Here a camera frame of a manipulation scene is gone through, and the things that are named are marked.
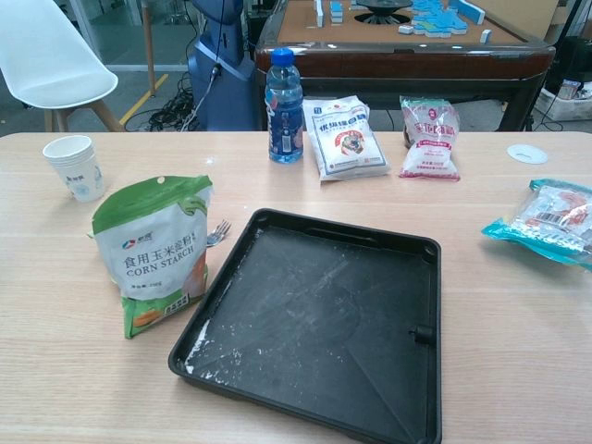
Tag green snack bag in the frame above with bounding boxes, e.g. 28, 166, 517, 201
91, 174, 215, 341

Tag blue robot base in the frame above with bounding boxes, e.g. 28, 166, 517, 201
187, 0, 260, 133

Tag black tray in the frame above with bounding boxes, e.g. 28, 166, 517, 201
167, 207, 444, 444

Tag red white snack bag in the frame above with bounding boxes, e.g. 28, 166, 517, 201
398, 94, 463, 182

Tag teal red snack bag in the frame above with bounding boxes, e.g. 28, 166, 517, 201
480, 179, 592, 273

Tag metal fork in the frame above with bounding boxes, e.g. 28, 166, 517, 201
206, 219, 232, 249

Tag blue capped water bottle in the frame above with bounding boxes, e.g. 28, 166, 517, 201
265, 47, 305, 165

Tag brown mahjong table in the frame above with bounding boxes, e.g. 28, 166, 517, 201
253, 0, 556, 135

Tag black mahjong table centre dome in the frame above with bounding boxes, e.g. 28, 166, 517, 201
350, 0, 411, 24

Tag white round grommet cap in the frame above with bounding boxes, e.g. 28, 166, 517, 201
506, 143, 549, 164

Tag blue mahjong tile heap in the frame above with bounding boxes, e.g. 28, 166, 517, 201
410, 0, 487, 37

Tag white chair wooden legs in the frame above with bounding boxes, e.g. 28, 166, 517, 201
0, 0, 126, 134

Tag white storage bin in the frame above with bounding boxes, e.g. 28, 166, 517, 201
538, 78, 592, 117

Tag black floor cable bundle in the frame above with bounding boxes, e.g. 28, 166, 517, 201
122, 85, 204, 133

